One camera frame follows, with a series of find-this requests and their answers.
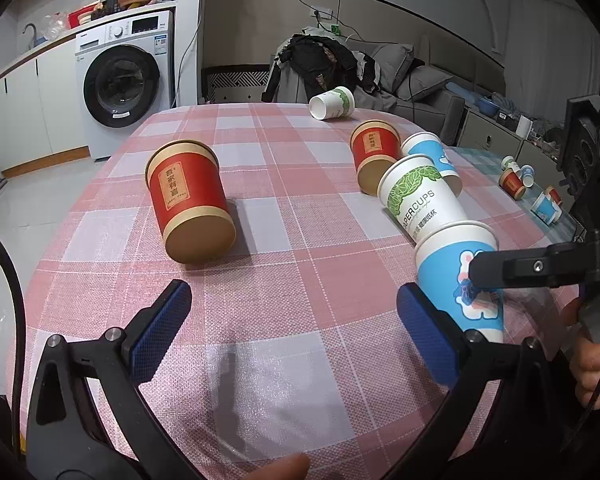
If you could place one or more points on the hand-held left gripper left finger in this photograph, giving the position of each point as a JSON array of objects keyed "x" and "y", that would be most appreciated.
[{"x": 160, "y": 330}]

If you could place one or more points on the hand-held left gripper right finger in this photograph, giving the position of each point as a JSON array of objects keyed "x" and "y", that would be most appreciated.
[{"x": 427, "y": 332}]

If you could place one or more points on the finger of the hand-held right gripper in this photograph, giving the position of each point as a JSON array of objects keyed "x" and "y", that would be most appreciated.
[{"x": 525, "y": 266}]

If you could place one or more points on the blue cartoon print paper cup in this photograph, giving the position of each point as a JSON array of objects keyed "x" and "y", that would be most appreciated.
[
  {"x": 437, "y": 157},
  {"x": 455, "y": 280}
]

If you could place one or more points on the small red paper cup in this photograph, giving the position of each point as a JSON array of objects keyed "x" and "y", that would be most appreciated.
[
  {"x": 512, "y": 183},
  {"x": 555, "y": 195}
]

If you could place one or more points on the small blue paper cup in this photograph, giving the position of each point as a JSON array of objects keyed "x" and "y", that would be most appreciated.
[
  {"x": 528, "y": 175},
  {"x": 546, "y": 208}
]

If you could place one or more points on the small white paper cup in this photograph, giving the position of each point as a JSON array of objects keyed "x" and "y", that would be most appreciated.
[{"x": 509, "y": 162}]

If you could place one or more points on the white green leaf paper cup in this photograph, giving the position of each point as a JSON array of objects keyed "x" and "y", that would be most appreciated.
[
  {"x": 335, "y": 102},
  {"x": 420, "y": 200}
]

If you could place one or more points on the large red paper cup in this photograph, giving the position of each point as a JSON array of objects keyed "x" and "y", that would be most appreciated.
[{"x": 190, "y": 200}]

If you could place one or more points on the person's right hand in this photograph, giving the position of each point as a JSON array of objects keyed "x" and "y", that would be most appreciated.
[{"x": 587, "y": 360}]

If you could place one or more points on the person's left hand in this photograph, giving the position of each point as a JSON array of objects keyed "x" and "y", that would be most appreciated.
[{"x": 280, "y": 469}]

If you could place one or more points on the low grey cabinet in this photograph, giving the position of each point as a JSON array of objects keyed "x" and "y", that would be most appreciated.
[{"x": 505, "y": 135}]

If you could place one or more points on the blue bowl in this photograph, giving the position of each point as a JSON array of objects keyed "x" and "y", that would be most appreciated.
[{"x": 487, "y": 105}]

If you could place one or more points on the white curtain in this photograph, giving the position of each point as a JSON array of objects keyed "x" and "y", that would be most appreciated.
[{"x": 555, "y": 45}]

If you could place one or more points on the red plaid tablecloth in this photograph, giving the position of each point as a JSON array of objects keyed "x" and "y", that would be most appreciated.
[{"x": 290, "y": 240}]

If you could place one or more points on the grey pillow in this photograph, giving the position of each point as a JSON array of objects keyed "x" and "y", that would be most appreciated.
[{"x": 425, "y": 82}]

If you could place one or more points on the grey sofa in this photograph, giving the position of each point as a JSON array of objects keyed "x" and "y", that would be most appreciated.
[{"x": 410, "y": 90}]

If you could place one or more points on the white washing machine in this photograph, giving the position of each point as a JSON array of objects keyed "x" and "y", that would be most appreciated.
[{"x": 125, "y": 80}]

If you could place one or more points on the black patterned panel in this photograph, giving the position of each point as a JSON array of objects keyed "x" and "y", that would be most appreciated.
[{"x": 235, "y": 85}]

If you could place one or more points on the white kitchen cabinet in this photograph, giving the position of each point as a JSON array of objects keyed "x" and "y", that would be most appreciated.
[{"x": 25, "y": 105}]

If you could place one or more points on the chair with dark clothes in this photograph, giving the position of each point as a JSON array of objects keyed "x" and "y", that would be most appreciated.
[{"x": 315, "y": 65}]

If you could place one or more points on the clear plastic bag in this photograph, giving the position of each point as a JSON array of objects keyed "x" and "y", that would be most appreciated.
[{"x": 55, "y": 26}]

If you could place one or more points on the red plastic container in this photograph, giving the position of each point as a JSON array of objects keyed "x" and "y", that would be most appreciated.
[{"x": 82, "y": 17}]

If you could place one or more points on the metal faucet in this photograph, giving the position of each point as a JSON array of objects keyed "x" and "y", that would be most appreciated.
[{"x": 30, "y": 32}]

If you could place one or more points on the wall power outlet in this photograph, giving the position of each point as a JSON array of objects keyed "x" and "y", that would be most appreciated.
[{"x": 323, "y": 12}]

